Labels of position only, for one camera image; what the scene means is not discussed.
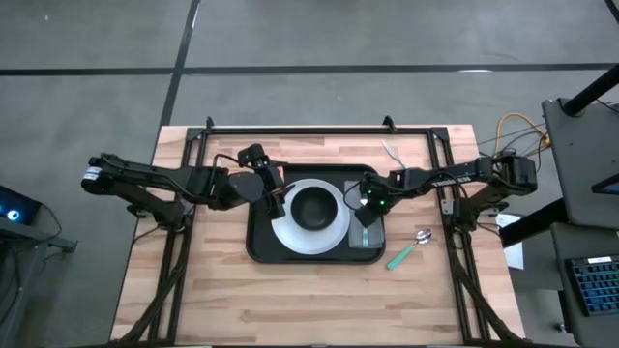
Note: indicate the black pole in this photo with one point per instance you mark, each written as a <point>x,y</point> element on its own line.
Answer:
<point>592,89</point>

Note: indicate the grey metal stand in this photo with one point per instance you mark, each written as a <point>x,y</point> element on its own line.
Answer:
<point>29,232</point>

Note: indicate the black aluminium table frame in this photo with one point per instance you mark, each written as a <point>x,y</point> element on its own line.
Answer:
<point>314,130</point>

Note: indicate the white round plate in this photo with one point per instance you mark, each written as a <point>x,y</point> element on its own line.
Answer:
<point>309,241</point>

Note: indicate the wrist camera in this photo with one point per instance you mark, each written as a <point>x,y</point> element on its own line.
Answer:
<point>368,216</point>
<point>251,154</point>

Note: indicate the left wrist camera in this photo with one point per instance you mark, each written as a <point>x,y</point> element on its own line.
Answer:
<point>251,154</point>

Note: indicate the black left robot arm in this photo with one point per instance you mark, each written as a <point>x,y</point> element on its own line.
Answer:
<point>145,176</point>

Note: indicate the black computer with blue light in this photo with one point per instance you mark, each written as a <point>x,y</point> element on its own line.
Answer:
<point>17,208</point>

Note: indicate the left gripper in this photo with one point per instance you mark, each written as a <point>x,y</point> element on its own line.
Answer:
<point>244,188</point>

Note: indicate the black desk leg bar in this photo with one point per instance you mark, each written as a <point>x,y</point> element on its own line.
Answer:
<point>532,224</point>

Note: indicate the black rectangular tray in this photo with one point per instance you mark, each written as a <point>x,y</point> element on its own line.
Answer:
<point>261,241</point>

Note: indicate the black tablet device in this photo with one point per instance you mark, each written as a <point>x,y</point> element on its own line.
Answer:
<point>609,186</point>

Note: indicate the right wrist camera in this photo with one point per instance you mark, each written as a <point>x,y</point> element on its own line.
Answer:
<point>368,216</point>

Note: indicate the backlit computer keyboard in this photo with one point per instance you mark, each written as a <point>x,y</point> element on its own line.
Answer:
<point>597,287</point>

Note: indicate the grey napkin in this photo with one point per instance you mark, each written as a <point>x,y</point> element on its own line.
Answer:
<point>374,237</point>

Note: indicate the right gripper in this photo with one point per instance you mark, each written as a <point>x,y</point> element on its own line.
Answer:
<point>387,186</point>

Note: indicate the black round bowl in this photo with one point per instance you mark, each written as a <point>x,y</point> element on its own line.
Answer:
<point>314,209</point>

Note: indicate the white paper sheet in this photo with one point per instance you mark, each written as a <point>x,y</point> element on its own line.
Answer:
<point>515,256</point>

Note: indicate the dark grey keyboard desk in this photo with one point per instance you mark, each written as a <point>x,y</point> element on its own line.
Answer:
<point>585,241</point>

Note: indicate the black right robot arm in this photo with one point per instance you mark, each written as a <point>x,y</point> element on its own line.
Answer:
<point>450,180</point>

